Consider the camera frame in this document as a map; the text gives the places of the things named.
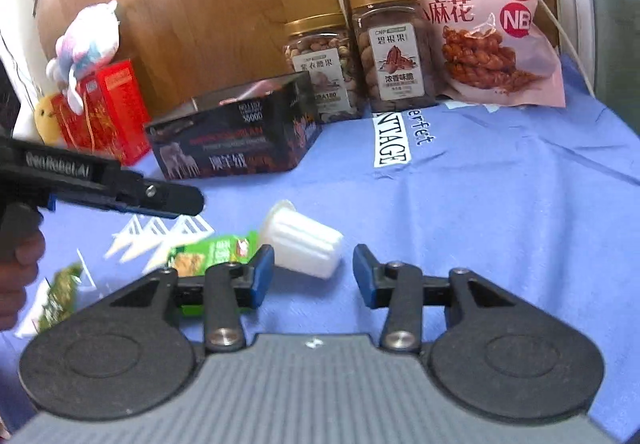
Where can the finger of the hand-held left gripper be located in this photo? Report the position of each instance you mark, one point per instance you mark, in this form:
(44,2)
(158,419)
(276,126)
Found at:
(170,199)

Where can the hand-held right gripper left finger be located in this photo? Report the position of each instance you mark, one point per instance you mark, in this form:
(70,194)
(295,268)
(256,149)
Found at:
(262,274)

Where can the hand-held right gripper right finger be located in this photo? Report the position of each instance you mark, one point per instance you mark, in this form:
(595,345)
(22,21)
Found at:
(362,274)

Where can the green printed snack packet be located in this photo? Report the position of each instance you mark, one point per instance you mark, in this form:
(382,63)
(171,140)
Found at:
(215,254)

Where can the white plastic jelly cup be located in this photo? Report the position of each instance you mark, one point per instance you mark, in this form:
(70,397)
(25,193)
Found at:
(305,244)

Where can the black sheep print box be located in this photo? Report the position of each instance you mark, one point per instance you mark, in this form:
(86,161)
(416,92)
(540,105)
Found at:
(225,138)

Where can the small green crinkled snack packet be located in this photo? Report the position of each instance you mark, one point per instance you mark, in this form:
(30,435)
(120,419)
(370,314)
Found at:
(60,294)

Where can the person's left hand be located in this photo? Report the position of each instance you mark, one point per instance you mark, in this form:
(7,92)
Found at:
(20,279)

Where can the yellow plush toy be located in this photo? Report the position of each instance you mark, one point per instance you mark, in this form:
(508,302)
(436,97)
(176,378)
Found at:
(45,118)

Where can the red gift box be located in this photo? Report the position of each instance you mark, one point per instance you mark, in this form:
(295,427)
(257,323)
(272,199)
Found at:
(115,113)

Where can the pastel plush toy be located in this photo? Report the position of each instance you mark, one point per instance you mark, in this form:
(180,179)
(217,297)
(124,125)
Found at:
(87,43)

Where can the gold lid light nut jar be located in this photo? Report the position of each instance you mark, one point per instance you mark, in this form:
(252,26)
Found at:
(320,63)

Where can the gold lid dark nut jar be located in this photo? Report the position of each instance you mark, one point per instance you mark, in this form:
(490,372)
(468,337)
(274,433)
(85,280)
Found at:
(395,58)

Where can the pink twisted snack bag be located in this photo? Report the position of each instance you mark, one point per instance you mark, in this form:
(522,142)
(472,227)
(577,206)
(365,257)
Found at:
(475,23)

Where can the grey padded furniture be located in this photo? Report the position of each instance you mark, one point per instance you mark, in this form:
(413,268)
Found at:
(615,23)

